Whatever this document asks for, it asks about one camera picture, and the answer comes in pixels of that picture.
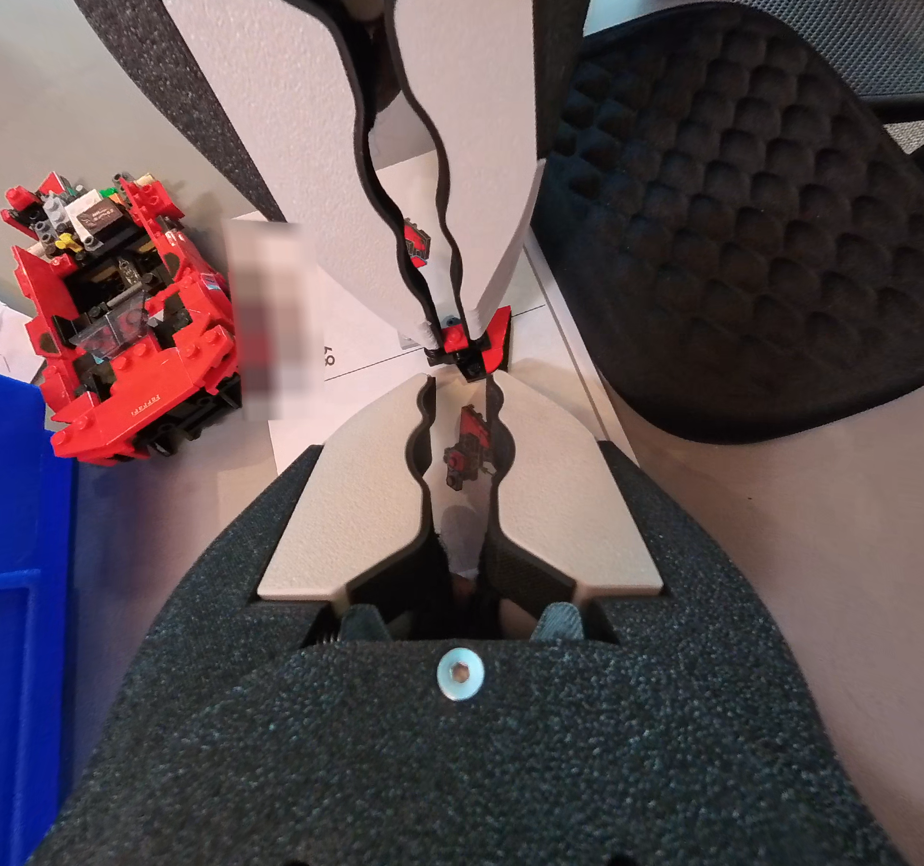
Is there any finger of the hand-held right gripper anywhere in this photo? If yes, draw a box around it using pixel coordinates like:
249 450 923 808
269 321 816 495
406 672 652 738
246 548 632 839
160 0 443 349
385 0 548 339

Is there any dark mesh chair seat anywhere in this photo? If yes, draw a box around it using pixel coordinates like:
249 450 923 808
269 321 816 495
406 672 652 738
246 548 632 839
724 0 924 125

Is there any red toy brick car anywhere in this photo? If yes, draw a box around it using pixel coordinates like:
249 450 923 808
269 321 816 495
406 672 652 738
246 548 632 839
3 171 244 466

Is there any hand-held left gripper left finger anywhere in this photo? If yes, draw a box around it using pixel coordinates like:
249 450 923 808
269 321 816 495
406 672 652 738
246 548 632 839
256 372 437 603

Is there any black egg-crate foam pad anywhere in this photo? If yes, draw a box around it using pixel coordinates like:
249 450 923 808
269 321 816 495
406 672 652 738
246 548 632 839
536 0 924 446

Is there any white printed paper sheet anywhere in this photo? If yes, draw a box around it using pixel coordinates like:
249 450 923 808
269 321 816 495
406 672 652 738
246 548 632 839
0 302 46 385

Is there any blue plastic bin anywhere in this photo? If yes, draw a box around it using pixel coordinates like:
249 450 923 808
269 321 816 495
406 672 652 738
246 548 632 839
0 373 80 866

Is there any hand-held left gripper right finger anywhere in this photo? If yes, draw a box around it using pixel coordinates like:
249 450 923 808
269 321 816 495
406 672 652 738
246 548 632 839
484 373 665 601

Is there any white instruction booklet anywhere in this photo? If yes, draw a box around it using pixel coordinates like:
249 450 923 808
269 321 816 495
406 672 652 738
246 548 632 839
234 159 638 464

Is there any small red black brick piece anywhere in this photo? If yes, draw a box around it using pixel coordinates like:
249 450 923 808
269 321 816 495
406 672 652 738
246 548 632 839
424 306 514 382

